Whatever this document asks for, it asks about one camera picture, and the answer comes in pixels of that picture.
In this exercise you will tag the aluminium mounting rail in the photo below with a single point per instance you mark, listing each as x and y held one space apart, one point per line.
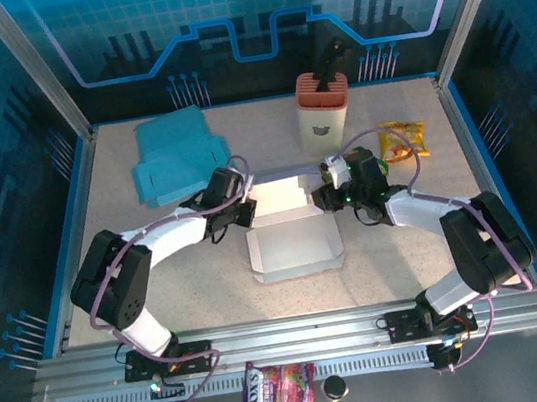
293 334

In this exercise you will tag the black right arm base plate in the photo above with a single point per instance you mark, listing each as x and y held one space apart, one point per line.
401 325

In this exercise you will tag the purple berries candy bag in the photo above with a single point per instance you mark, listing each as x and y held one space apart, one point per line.
272 395

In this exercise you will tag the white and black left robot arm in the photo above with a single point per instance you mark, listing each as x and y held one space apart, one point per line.
173 238

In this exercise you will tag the blue and white paper box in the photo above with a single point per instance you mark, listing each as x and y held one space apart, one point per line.
175 149
296 247

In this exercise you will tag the orange-yellow snack bag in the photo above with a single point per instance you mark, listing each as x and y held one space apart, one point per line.
416 138

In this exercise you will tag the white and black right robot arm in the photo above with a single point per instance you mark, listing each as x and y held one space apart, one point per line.
417 211

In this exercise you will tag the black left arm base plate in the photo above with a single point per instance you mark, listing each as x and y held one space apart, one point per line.
197 349

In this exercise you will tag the small black electronics board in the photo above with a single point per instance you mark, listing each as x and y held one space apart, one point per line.
168 393
446 356

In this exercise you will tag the small black cap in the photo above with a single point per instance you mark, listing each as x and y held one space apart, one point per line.
335 388

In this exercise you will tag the green-yellow candy bag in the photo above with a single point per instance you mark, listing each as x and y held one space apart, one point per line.
384 167

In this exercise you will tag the aluminium frame post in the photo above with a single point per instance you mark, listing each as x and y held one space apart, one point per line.
38 68
469 4

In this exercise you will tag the cream knife block, pink top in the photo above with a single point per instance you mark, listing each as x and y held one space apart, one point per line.
322 122

